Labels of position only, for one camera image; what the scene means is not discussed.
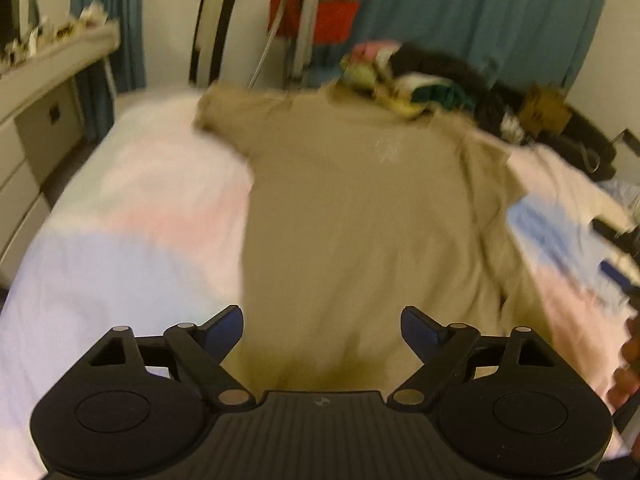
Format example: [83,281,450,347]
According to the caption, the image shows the pile of mixed clothes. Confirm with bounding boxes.
[340,40,526,146]

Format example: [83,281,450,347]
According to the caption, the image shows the tan t-shirt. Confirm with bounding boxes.
[192,82,556,393]

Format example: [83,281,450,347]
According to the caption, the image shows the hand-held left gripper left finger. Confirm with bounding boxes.
[70,304,257,410]

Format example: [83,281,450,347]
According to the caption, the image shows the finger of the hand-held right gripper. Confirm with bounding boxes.
[590,216,640,257]
[599,259,640,297]

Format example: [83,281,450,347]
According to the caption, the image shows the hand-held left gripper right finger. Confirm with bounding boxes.
[392,305,576,410]

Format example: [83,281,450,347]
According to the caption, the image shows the light blue garment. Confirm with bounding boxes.
[596,178,640,221]

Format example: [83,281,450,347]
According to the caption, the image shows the brown paper bag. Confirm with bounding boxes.
[520,85,572,137]

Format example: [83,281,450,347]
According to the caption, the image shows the white dresser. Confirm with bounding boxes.
[0,20,121,288]

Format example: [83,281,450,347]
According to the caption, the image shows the row of small trinkets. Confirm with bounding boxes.
[0,2,108,68]

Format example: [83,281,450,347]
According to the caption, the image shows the red cloth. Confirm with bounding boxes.
[269,0,361,47]

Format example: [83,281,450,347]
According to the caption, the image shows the pastel tie-dye blanket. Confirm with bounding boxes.
[0,80,640,480]

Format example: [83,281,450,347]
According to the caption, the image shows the person's right hand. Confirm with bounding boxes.
[611,316,640,407]

